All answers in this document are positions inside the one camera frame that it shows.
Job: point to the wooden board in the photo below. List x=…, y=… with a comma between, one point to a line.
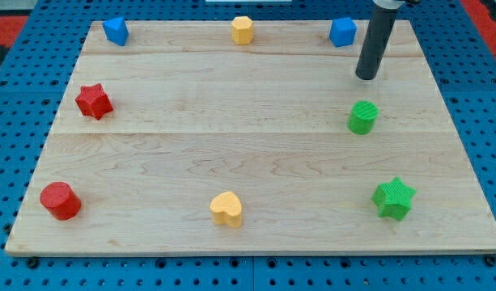
x=195, y=115

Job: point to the blue triangular prism block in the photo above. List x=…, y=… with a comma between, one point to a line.
x=116, y=30

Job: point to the blue cube block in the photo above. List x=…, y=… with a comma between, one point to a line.
x=342, y=32

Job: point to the red cylinder block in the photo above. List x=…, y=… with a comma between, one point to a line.
x=60, y=200

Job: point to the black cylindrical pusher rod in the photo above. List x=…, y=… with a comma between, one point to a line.
x=375, y=42

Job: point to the green star block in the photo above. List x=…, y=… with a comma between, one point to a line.
x=393, y=199

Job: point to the yellow hexagon block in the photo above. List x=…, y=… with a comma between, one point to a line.
x=242, y=30

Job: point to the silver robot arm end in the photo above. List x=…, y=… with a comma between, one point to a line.
x=394, y=4

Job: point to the red star block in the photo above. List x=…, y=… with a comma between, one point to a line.
x=93, y=101

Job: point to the yellow heart block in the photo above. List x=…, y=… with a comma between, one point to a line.
x=226, y=209

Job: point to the green cylinder block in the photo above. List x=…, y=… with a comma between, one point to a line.
x=362, y=117

